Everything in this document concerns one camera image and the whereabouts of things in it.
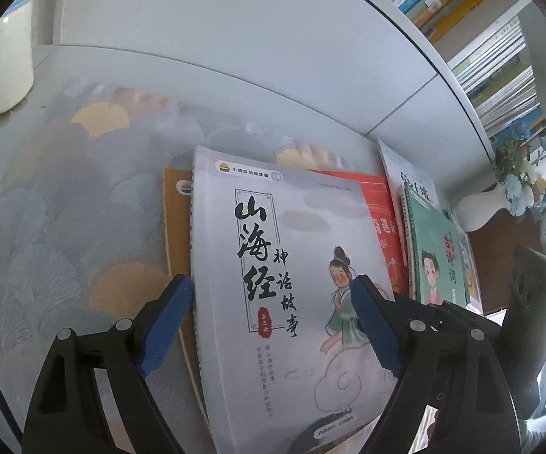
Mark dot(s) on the green girl cover book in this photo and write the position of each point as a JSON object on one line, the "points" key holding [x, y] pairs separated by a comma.
{"points": [[433, 252]]}

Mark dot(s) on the white ceramic vase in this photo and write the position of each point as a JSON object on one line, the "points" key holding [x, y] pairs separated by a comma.
{"points": [[474, 211]]}

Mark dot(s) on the comic Analects book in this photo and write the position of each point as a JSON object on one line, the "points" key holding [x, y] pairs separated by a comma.
{"points": [[472, 290]]}

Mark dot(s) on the grey mythology storybook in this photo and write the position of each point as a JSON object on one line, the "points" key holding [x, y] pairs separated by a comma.
{"points": [[285, 365]]}

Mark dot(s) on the blue artificial flowers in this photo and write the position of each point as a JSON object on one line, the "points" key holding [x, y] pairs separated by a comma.
{"points": [[520, 152]]}

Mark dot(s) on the shelf book row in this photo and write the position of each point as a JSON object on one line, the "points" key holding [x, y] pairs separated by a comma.
{"points": [[483, 45]]}

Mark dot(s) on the white cup blue lid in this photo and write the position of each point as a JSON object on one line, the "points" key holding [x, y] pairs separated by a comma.
{"points": [[16, 55]]}

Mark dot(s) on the brown wooden side cabinet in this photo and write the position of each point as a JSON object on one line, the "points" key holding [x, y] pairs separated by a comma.
{"points": [[493, 247]]}

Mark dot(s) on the orange fables book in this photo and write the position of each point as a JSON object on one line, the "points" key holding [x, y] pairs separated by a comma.
{"points": [[177, 190]]}

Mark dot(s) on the white bookshelf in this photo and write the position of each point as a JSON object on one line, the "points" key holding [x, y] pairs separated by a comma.
{"points": [[340, 73]]}

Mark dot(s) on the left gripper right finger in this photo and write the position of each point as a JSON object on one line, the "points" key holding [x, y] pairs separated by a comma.
{"points": [[442, 359]]}

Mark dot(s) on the meadow cover novel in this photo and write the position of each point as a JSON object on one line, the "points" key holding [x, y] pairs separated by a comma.
{"points": [[400, 171]]}

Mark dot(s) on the red puppet adventure book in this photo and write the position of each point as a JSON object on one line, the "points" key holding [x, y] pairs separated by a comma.
{"points": [[377, 195]]}

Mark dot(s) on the patterned ginkgo tablecloth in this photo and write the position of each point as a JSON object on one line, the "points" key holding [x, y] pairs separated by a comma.
{"points": [[82, 239]]}

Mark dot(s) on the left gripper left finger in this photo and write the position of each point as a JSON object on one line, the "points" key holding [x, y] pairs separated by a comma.
{"points": [[66, 414]]}

